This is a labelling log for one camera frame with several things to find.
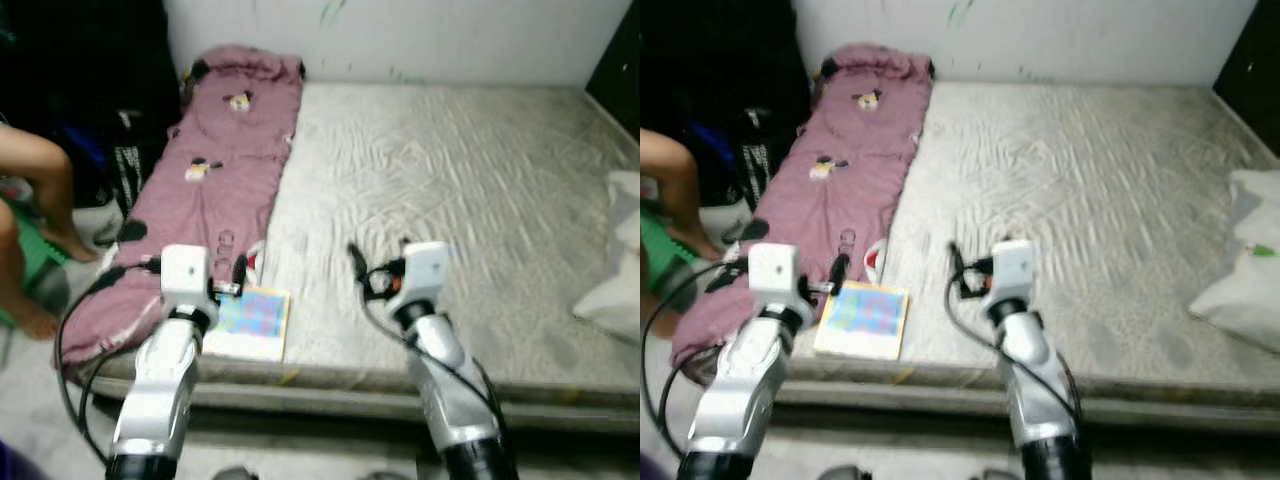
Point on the colourful children's book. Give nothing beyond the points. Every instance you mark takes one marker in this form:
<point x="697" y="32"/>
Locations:
<point x="250" y="325"/>
<point x="865" y="320"/>

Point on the pink cartoon print blanket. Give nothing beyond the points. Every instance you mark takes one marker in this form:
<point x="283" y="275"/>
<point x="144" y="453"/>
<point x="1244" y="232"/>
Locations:
<point x="220" y="190"/>
<point x="850" y="190"/>

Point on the white pillow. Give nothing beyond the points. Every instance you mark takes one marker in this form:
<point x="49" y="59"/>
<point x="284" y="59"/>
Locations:
<point x="615" y="280"/>
<point x="1245" y="280"/>

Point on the grey quilted mattress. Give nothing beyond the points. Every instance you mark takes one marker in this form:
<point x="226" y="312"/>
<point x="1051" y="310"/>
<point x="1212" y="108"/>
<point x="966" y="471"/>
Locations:
<point x="450" y="180"/>
<point x="1080" y="180"/>

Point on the black bag with white print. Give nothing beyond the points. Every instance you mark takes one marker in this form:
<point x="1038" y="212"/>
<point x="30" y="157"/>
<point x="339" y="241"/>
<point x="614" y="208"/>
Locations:
<point x="140" y="160"/>
<point x="762" y="155"/>

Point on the person's bare leg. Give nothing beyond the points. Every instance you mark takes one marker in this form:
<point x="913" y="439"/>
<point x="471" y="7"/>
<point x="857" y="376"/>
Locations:
<point x="675" y="170"/>
<point x="45" y="170"/>
<point x="20" y="290"/>

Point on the grey robot left leg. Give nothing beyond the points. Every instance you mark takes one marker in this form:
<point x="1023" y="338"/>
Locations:
<point x="845" y="473"/>
<point x="235" y="474"/>

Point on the grey robot leg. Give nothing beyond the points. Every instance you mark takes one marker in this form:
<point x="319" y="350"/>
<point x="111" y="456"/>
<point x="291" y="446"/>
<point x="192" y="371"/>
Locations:
<point x="235" y="474"/>
<point x="845" y="473"/>
<point x="385" y="475"/>
<point x="1000" y="474"/>

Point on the grey robot right leg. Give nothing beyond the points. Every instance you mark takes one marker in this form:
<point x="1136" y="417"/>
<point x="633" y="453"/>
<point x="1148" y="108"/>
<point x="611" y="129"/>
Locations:
<point x="385" y="475"/>
<point x="1000" y="474"/>

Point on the black tufted headboard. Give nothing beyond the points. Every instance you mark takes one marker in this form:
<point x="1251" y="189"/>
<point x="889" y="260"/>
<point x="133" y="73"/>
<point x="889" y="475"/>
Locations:
<point x="1250" y="60"/>
<point x="618" y="60"/>

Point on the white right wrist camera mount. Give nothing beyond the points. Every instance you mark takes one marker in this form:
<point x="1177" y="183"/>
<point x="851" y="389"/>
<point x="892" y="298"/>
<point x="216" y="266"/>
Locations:
<point x="425" y="270"/>
<point x="1012" y="268"/>

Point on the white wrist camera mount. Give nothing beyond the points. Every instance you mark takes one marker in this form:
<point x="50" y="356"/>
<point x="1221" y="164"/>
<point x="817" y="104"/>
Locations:
<point x="773" y="270"/>
<point x="425" y="270"/>
<point x="1012" y="268"/>
<point x="185" y="272"/>

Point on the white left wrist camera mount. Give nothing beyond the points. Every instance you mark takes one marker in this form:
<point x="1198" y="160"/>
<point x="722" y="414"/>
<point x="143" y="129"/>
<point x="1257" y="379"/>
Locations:
<point x="185" y="272"/>
<point x="773" y="270"/>

